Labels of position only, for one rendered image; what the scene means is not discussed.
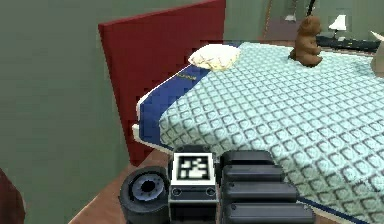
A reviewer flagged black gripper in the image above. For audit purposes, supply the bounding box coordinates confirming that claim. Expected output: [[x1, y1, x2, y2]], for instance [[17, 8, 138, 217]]
[[118, 165, 172, 224]]

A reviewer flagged dark red-brown round object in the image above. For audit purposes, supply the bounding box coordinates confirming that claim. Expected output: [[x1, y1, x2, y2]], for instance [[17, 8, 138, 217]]
[[0, 168, 27, 224]]

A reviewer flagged bed with pale green cover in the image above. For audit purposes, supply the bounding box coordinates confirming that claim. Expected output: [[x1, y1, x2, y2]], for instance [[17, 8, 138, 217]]
[[97, 0, 384, 224]]

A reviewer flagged white pillow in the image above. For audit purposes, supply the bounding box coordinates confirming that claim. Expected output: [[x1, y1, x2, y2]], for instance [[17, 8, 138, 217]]
[[187, 43, 242, 72]]

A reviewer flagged brown teddy bear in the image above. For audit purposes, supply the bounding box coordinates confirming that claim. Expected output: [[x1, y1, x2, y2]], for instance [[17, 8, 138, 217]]
[[288, 14, 324, 68]]

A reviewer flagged dark low table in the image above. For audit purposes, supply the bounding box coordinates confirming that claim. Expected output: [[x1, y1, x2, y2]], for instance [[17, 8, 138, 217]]
[[315, 34, 383, 53]]

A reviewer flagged white table lamp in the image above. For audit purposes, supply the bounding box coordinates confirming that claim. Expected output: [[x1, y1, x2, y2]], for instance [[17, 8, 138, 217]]
[[328, 14, 348, 42]]

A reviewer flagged beige pale object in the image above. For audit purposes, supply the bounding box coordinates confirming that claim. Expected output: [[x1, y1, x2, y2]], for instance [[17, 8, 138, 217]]
[[369, 30, 384, 79]]

